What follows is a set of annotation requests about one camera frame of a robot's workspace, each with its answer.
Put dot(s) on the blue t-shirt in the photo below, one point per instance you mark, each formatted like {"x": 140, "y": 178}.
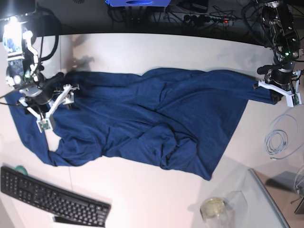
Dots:
{"x": 175, "y": 119}

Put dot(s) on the grey metal stand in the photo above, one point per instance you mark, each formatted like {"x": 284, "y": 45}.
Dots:
{"x": 291, "y": 182}

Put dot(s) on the green tape roll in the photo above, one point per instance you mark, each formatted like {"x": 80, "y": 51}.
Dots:
{"x": 21, "y": 170}

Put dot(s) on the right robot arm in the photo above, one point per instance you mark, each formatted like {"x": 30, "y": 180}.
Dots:
{"x": 24, "y": 61}

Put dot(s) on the blue box at top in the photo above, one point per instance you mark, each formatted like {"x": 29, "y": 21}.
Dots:
{"x": 137, "y": 3}

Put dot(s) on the clear glass jar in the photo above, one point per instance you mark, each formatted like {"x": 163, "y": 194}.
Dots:
{"x": 228, "y": 211}

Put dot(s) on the black keyboard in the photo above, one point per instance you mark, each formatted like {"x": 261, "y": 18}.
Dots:
{"x": 72, "y": 207}

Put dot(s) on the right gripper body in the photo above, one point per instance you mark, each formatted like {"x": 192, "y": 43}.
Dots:
{"x": 42, "y": 99}

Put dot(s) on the black power strip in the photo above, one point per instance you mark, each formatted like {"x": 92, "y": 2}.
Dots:
{"x": 209, "y": 19}

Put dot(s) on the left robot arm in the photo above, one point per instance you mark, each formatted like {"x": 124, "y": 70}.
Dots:
{"x": 279, "y": 34}

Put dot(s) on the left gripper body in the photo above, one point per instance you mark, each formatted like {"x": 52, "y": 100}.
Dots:
{"x": 283, "y": 80}

